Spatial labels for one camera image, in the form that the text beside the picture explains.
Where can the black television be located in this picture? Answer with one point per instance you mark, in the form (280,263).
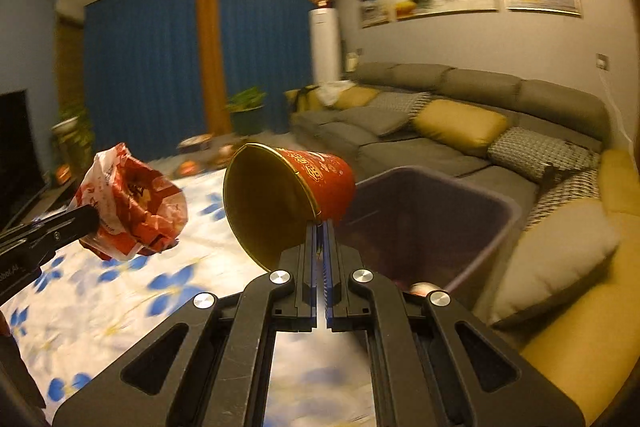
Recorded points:
(21,177)

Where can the plant on wooden stand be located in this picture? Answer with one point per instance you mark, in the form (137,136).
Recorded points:
(73,140)

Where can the beige cushion near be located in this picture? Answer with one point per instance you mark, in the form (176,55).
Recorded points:
(554,263)

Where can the grey trash bin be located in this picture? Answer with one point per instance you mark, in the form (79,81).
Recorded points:
(416,225)

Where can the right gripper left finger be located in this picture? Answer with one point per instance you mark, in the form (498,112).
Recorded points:
(208,363)

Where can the floral blue white tablecloth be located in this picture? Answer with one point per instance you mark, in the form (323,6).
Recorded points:
(83,312)

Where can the yellow cushion middle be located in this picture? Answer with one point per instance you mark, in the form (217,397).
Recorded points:
(467,128)

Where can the yellow cushion far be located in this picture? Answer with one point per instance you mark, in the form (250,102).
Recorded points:
(355,97)

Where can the patterned cushion near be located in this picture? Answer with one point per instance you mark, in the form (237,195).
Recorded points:
(529,153)

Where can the yellow cushion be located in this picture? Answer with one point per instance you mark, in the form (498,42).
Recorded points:
(467,128)
(355,97)

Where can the patterned cushion far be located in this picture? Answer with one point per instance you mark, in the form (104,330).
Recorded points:
(409,103)

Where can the potted green floor plant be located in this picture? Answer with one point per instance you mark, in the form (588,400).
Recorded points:
(245,109)

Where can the orange curtain strip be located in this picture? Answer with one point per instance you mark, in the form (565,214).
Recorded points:
(213,84)

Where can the red snack bag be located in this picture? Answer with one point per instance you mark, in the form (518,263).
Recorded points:
(141,212)

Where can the blue curtain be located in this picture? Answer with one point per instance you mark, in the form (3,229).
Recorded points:
(160,71)

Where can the red gold paper cup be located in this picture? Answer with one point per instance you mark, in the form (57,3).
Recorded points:
(272,195)

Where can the white cloth on sofa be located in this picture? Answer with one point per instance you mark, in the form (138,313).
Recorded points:
(329,92)

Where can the grey cushion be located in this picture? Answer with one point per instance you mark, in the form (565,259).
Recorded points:
(378,121)

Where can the box on coffee table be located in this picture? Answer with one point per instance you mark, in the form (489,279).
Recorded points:
(195,143)

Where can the patterned cushion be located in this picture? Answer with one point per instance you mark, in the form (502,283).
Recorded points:
(409,103)
(529,153)

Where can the white standing air conditioner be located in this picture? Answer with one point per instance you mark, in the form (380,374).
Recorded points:
(325,45)

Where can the grey sectional sofa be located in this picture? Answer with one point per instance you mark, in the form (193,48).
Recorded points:
(536,105)

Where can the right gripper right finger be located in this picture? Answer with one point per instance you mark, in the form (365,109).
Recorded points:
(433,362)

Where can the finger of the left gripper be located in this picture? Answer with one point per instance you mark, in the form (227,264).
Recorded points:
(65,227)

